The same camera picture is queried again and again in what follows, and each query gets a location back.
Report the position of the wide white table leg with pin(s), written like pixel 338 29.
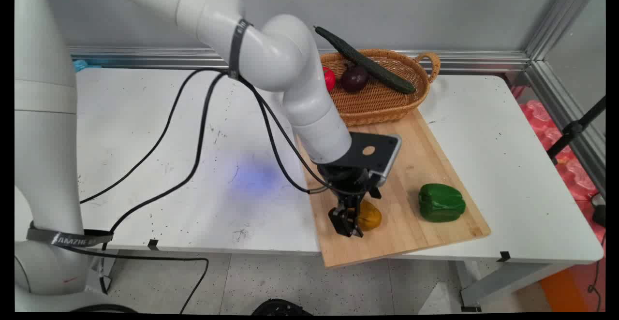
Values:
pixel 508 279

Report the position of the long aluminium frame rail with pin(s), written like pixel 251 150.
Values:
pixel 145 58

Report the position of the woven wicker basket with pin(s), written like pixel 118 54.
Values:
pixel 377 102

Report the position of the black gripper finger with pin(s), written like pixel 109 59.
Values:
pixel 356 223
pixel 338 221

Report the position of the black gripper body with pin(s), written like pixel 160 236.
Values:
pixel 346 182

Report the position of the brown yellow potato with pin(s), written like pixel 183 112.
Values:
pixel 371 216

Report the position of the dark green cucumber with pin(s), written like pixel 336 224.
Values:
pixel 367 62

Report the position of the aluminium frame corner post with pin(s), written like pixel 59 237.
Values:
pixel 561 15

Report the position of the green bell pepper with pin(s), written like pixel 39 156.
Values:
pixel 441 204

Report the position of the wooden cutting board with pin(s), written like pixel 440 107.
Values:
pixel 425 160

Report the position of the small black device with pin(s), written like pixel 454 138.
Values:
pixel 599 211

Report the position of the narrow white table leg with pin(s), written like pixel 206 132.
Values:
pixel 99 271

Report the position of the red tomato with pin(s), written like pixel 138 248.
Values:
pixel 330 79

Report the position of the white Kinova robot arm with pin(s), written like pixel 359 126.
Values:
pixel 290 59

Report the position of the orange floor panel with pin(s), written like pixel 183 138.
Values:
pixel 563 291

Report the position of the short aluminium frame rail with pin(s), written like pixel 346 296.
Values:
pixel 566 112

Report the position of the blue bubble wrap sheet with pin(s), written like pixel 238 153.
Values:
pixel 84 65

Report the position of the black table edge clip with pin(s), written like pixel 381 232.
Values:
pixel 504 256
pixel 153 244

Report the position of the black round floor object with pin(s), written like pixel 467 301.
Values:
pixel 280 307

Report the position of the purple onion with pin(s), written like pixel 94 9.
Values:
pixel 354 79

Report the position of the red bubble wrap sheet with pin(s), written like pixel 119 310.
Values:
pixel 541 122

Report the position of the black wrist camera mount plate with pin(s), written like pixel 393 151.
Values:
pixel 387 152

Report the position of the black tripod stand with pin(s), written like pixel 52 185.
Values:
pixel 573 129

